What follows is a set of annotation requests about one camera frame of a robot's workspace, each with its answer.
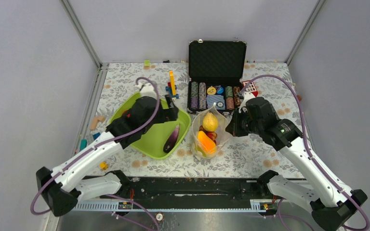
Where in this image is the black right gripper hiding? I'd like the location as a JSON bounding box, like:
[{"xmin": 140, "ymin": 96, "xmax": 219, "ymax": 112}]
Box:
[{"xmin": 225, "ymin": 107, "xmax": 263, "ymax": 137}]

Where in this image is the clear zip top bag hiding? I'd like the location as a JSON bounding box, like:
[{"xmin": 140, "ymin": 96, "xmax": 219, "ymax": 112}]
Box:
[{"xmin": 192, "ymin": 104, "xmax": 231, "ymax": 159}]

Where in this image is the yellow lemon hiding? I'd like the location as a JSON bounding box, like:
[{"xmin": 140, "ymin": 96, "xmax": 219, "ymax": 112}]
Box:
[{"xmin": 202, "ymin": 112, "xmax": 219, "ymax": 132}]

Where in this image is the orange yellow mango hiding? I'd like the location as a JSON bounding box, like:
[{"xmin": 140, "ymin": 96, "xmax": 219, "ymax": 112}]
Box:
[{"xmin": 197, "ymin": 131, "xmax": 216, "ymax": 155}]

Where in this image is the green starfruit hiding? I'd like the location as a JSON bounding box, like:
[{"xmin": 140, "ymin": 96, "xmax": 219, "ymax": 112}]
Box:
[{"xmin": 195, "ymin": 145, "xmax": 207, "ymax": 158}]

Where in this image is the purple eggplant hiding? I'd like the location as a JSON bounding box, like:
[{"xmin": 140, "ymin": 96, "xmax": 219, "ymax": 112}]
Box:
[{"xmin": 163, "ymin": 124, "xmax": 180, "ymax": 153}]

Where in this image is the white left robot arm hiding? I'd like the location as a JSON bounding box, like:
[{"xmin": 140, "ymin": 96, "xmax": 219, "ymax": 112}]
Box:
[{"xmin": 36, "ymin": 94, "xmax": 179, "ymax": 217}]

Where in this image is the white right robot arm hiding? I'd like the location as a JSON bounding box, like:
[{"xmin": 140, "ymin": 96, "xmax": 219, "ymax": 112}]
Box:
[{"xmin": 225, "ymin": 96, "xmax": 368, "ymax": 231}]

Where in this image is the floral tablecloth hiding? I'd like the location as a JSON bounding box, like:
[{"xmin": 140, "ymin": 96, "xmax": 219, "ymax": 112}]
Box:
[{"xmin": 96, "ymin": 63, "xmax": 302, "ymax": 178}]

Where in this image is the toy brick car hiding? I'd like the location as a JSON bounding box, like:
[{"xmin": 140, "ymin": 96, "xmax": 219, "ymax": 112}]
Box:
[{"xmin": 165, "ymin": 70, "xmax": 179, "ymax": 99}]

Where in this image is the red toy brick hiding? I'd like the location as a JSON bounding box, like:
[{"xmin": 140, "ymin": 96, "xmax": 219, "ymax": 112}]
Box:
[{"xmin": 242, "ymin": 80, "xmax": 259, "ymax": 97}]

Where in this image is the tan wooden block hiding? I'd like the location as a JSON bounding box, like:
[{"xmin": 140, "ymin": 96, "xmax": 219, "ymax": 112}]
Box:
[{"xmin": 89, "ymin": 115, "xmax": 106, "ymax": 131}]

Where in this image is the blue toy block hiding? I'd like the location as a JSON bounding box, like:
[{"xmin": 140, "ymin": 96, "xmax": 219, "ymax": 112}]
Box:
[{"xmin": 92, "ymin": 132, "xmax": 101, "ymax": 140}]

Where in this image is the black poker chip case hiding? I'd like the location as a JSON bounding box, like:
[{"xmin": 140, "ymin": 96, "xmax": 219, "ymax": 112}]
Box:
[{"xmin": 187, "ymin": 39, "xmax": 247, "ymax": 114}]

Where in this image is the teal toy block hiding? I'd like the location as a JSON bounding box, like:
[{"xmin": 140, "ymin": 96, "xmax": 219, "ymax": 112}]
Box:
[{"xmin": 79, "ymin": 139, "xmax": 87, "ymax": 151}]

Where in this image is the small yellow toy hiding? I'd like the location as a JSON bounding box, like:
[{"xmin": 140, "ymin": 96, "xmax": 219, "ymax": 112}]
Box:
[{"xmin": 99, "ymin": 162, "xmax": 108, "ymax": 171}]

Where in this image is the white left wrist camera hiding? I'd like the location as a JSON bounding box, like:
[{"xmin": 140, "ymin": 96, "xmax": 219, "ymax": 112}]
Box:
[{"xmin": 139, "ymin": 83, "xmax": 158, "ymax": 100}]

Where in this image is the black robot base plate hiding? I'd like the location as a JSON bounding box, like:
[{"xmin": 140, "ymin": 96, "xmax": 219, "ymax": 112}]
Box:
[{"xmin": 116, "ymin": 177, "xmax": 280, "ymax": 210}]

